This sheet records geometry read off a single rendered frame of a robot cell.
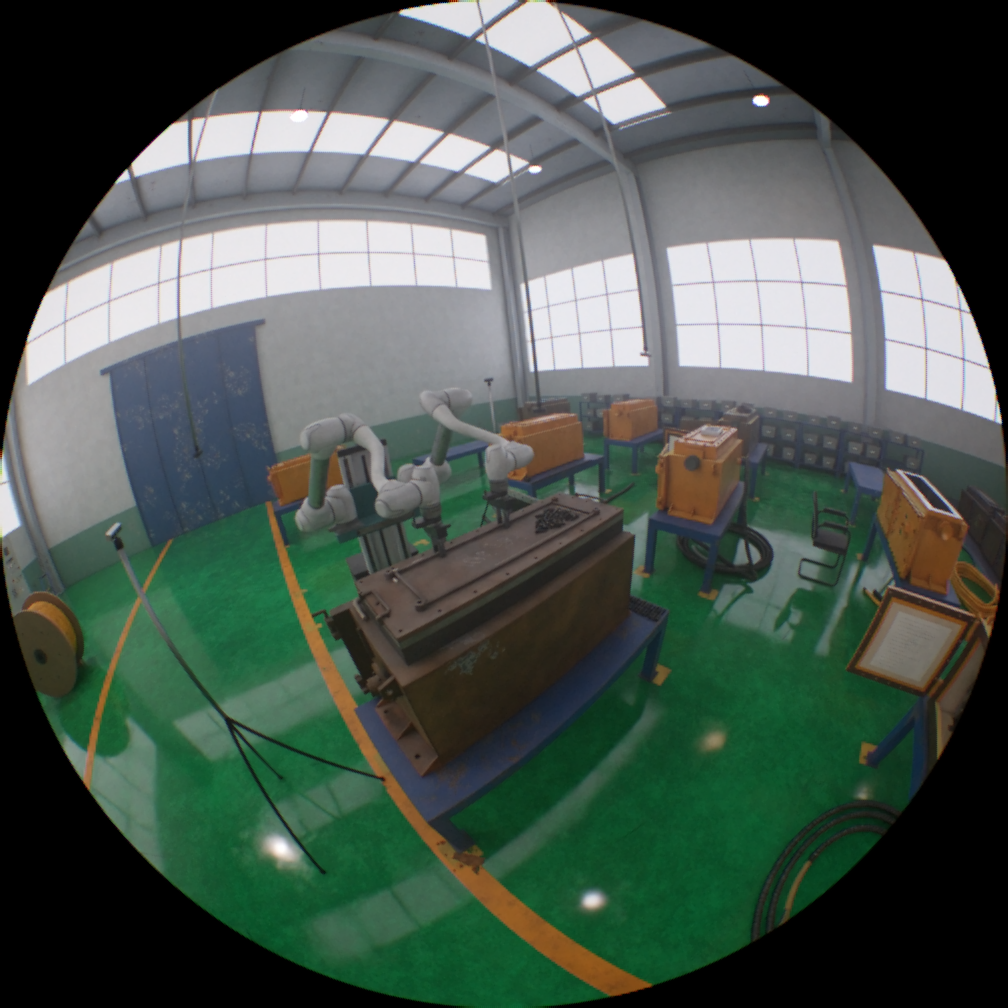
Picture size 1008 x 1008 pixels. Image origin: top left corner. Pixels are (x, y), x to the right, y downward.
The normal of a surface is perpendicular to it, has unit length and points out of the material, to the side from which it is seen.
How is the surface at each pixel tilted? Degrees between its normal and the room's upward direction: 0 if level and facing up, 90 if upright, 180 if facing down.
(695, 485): 90
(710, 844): 0
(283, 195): 90
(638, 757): 0
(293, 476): 90
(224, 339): 90
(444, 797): 0
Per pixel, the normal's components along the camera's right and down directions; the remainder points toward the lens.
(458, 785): -0.11, -0.93
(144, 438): 0.66, 0.21
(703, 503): -0.73, 0.32
